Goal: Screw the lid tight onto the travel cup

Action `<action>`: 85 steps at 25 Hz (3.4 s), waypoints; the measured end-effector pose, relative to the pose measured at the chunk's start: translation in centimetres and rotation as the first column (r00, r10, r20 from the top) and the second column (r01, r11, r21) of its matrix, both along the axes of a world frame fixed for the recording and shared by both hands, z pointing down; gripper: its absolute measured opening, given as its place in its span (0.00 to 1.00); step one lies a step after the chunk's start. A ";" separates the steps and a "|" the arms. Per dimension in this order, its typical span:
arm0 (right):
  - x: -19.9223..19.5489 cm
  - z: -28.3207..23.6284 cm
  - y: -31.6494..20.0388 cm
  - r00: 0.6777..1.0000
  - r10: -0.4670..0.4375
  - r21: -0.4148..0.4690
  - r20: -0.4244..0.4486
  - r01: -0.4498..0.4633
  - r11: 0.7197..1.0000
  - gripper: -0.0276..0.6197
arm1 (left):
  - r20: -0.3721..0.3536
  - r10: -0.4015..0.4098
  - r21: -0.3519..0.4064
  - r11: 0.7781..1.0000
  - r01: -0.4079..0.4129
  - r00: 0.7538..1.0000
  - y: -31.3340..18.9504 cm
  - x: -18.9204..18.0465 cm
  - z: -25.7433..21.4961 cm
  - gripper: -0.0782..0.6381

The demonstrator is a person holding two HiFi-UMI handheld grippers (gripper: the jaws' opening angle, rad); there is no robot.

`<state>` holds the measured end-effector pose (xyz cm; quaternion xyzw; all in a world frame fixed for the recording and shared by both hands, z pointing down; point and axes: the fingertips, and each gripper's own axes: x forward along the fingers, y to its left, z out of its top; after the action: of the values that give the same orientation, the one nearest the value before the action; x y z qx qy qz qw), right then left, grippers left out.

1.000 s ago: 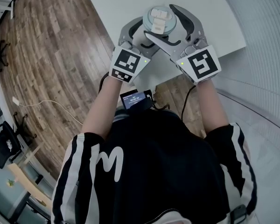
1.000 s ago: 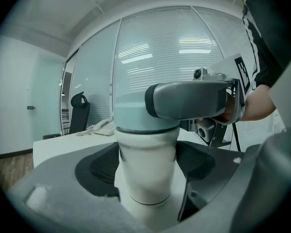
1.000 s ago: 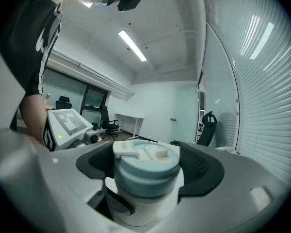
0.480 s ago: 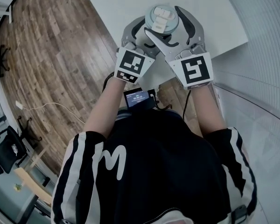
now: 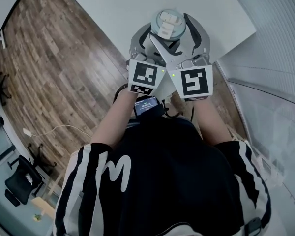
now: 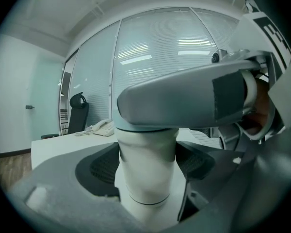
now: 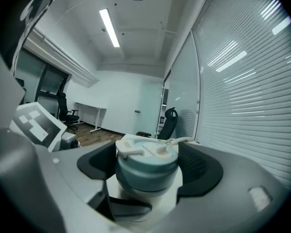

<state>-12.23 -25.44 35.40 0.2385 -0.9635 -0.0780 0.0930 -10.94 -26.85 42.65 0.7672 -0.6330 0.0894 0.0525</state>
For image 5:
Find black harness buckle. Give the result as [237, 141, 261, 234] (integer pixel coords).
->
[244, 217, 263, 236]

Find white window blinds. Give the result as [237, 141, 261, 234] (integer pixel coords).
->
[225, 0, 295, 98]

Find black chest device with screen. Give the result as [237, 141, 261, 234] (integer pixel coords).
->
[134, 96, 166, 119]

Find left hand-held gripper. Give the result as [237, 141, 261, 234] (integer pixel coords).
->
[127, 23, 188, 97]

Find grey glass desk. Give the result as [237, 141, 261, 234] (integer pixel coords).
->
[0, 112, 19, 172]

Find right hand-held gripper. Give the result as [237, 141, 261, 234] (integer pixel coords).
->
[148, 13, 214, 103]

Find person's left forearm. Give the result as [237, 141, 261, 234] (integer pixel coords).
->
[90, 89, 140, 152]

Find person's black white striped shirt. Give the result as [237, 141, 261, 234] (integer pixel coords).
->
[53, 117, 272, 236]

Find light wooden table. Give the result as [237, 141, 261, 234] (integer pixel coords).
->
[30, 176, 65, 219]

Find white square table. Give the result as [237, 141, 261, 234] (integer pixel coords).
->
[62, 0, 258, 101]

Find round grey-white plastic disc part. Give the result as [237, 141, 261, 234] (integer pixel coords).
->
[149, 8, 188, 43]

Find person's right forearm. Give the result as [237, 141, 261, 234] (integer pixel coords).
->
[194, 98, 233, 148]

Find white lidded cup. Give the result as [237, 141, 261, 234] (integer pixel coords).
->
[152, 34, 181, 53]

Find white charger with cable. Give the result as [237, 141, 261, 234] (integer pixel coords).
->
[23, 124, 93, 139]

